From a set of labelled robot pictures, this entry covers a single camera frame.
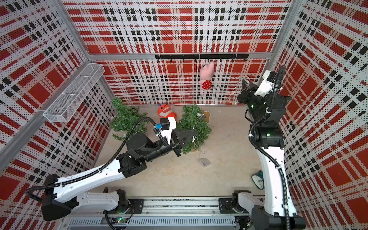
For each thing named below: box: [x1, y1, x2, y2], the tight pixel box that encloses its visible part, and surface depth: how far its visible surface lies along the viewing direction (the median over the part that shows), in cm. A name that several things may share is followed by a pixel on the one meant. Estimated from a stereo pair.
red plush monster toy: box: [157, 103, 177, 120], surface depth 110 cm
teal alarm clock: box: [251, 169, 265, 191], surface depth 80 cm
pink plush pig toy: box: [198, 61, 215, 91], surface depth 96 cm
